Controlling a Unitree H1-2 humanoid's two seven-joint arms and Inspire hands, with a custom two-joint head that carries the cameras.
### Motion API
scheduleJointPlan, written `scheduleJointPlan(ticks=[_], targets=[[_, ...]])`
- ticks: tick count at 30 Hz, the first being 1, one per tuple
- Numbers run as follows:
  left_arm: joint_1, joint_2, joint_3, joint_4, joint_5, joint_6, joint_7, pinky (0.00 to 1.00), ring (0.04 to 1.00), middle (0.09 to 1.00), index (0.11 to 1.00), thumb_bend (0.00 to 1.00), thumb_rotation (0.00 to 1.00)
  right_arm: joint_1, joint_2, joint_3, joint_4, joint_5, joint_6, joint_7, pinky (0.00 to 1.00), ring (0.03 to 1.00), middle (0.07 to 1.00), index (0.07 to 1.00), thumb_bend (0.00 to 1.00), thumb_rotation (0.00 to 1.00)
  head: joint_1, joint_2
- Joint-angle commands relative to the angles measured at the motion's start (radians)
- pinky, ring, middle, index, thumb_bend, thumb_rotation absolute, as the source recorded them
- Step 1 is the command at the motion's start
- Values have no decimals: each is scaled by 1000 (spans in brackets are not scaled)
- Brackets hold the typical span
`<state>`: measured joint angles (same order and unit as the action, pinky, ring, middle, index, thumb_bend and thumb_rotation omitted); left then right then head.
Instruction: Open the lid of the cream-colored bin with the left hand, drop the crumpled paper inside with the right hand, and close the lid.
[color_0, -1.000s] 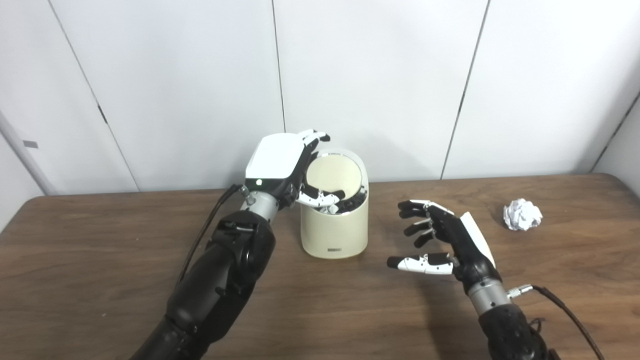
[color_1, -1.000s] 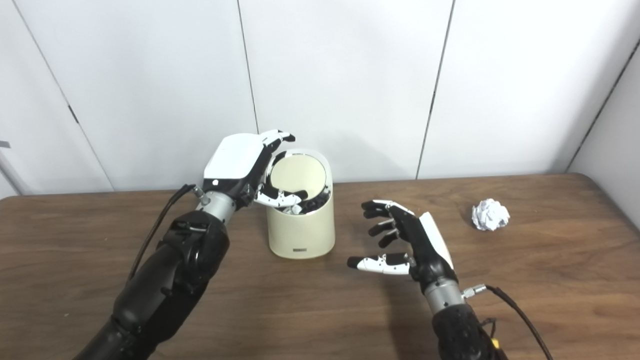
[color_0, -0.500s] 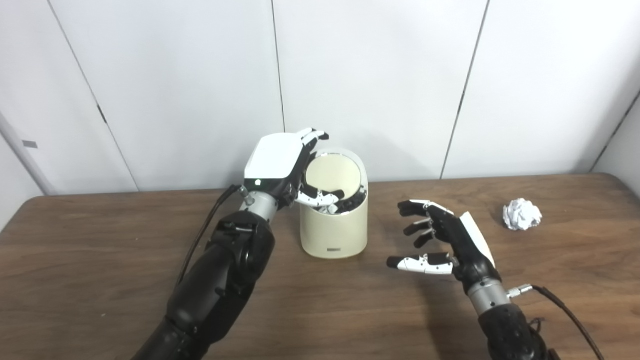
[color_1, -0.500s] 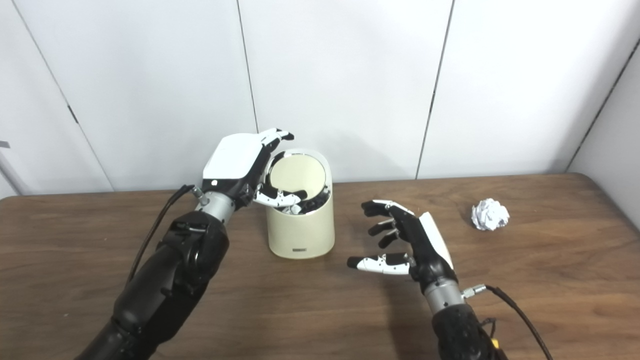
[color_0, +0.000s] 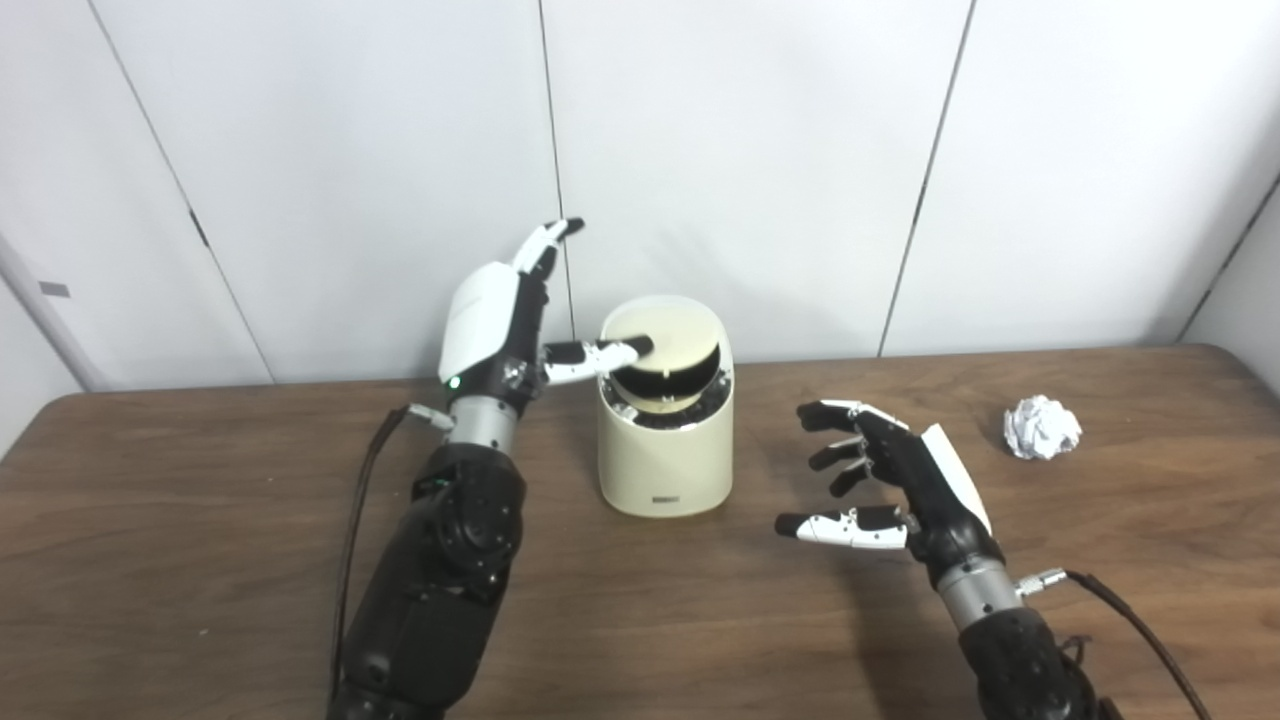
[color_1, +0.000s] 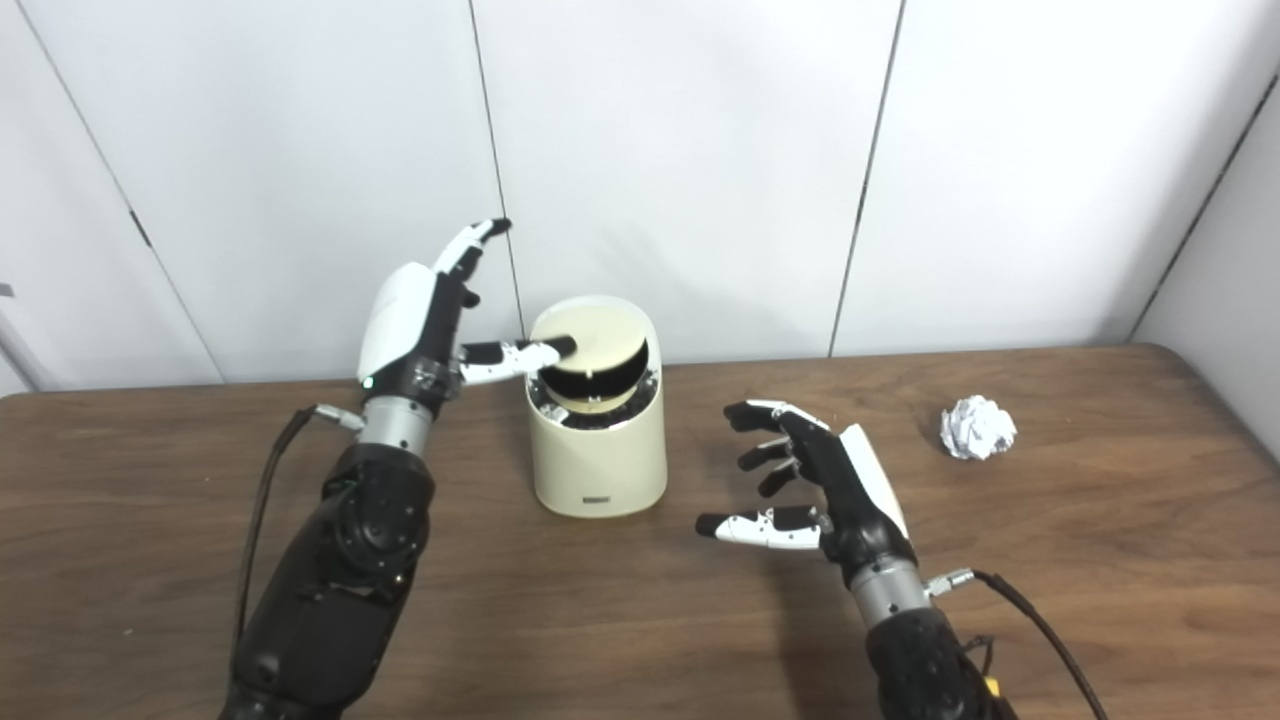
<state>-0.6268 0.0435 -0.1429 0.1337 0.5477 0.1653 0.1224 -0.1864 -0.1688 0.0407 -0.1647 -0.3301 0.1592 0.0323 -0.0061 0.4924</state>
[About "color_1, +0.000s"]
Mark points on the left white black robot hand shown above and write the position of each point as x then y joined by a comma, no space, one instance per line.
400,320

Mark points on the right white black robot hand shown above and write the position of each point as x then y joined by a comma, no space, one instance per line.
845,500

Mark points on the white paper ball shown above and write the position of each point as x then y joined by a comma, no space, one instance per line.
978,428

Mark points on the cream round bin lid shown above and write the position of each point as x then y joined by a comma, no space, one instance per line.
605,338

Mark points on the cream-colored round bin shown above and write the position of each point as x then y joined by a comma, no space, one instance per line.
600,470

